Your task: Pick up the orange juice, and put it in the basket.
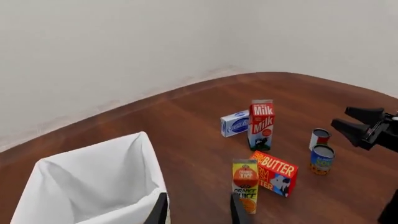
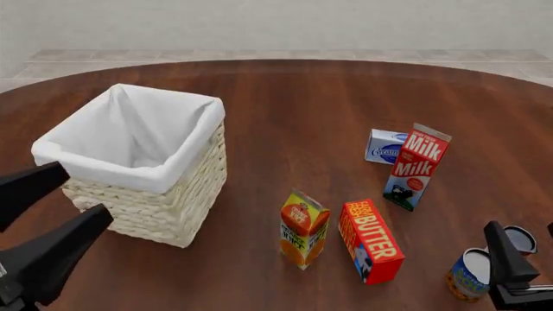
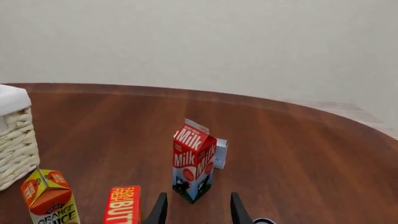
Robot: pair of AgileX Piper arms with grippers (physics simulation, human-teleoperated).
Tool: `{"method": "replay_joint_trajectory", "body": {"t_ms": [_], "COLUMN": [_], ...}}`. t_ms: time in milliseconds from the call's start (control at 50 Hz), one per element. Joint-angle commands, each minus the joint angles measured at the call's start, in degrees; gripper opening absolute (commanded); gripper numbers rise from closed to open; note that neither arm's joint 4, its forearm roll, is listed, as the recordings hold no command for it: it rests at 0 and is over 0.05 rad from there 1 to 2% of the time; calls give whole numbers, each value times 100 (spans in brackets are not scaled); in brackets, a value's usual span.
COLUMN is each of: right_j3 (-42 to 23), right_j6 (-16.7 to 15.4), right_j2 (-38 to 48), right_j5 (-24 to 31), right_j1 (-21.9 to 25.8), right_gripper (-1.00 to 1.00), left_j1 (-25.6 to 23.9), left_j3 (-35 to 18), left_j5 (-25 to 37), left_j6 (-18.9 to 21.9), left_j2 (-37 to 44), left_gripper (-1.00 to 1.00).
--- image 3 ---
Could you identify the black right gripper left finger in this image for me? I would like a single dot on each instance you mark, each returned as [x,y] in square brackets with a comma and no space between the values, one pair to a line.
[159,211]

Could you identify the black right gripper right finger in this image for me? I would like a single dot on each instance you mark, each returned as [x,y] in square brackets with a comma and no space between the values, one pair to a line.
[238,212]

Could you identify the orange juice carton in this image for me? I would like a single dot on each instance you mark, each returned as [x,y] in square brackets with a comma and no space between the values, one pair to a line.
[49,198]

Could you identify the white woven basket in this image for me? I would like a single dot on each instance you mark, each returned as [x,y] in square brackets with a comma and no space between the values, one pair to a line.
[15,137]

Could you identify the round dark tin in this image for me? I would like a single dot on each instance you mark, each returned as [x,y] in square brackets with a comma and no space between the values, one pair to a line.
[263,221]

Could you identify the red butter box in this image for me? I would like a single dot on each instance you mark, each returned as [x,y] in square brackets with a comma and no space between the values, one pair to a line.
[122,205]

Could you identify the red and white milk carton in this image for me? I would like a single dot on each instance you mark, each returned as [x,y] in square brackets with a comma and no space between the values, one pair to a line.
[192,163]

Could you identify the small pale blue box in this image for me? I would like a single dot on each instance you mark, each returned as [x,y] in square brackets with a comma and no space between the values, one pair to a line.
[221,154]

